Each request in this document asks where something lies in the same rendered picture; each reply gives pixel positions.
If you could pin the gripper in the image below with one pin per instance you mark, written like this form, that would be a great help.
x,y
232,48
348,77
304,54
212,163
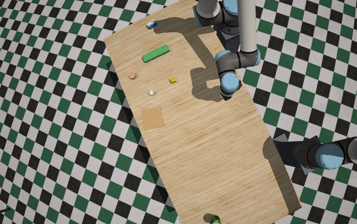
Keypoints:
x,y
226,97

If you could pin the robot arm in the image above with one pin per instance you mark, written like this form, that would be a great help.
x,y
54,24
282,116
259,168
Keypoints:
x,y
330,157
246,25

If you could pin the yellow die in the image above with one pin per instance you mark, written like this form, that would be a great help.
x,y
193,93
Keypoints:
x,y
172,80

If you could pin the white die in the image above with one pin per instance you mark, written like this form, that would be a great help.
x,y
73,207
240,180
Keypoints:
x,y
151,92

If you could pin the tan mat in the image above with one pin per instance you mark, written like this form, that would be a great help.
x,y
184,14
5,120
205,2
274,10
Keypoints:
x,y
152,118

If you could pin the wooden table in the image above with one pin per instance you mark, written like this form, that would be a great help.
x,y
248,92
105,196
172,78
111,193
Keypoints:
x,y
212,140

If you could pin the green box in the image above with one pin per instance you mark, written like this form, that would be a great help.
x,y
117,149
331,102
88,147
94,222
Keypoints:
x,y
155,53

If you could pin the brown cylinder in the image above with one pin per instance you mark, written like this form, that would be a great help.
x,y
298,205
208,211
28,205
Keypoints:
x,y
132,75

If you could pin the blue and white box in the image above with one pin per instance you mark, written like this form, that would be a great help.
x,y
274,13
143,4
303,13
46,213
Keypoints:
x,y
151,24

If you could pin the green can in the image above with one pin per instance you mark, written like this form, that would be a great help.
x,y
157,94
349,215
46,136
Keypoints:
x,y
215,219

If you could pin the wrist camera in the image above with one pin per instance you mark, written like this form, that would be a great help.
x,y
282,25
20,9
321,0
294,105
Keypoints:
x,y
240,83

